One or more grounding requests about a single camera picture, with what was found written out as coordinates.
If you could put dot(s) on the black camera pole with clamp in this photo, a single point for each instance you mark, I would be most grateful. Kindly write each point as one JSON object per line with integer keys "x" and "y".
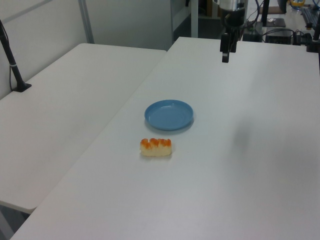
{"x": 11, "y": 62}

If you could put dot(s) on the black tripod pole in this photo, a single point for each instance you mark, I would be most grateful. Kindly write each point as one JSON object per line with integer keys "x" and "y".
{"x": 265, "y": 12}

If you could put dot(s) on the aluminium profile rail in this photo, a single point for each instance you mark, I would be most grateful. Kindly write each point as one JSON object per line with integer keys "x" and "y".
{"x": 310, "y": 15}

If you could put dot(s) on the orange topped bread piece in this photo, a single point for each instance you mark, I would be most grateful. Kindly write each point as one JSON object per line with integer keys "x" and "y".
{"x": 156, "y": 148}

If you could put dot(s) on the blue round plate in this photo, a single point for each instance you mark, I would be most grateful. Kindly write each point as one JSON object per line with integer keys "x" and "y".
{"x": 168, "y": 115}

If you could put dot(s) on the small black box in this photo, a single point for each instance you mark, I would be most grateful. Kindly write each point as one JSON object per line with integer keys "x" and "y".
{"x": 251, "y": 37}

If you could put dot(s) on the black electronics box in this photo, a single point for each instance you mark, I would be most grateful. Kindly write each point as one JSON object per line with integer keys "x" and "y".
{"x": 278, "y": 36}

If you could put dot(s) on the black flat tray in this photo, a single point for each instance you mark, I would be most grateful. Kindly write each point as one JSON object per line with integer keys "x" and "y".
{"x": 276, "y": 22}

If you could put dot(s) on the grey metal frame post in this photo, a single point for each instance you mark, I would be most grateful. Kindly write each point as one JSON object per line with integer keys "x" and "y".
{"x": 86, "y": 21}

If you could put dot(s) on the Franka gripper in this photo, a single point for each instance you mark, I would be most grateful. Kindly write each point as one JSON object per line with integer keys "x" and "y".
{"x": 233, "y": 17}

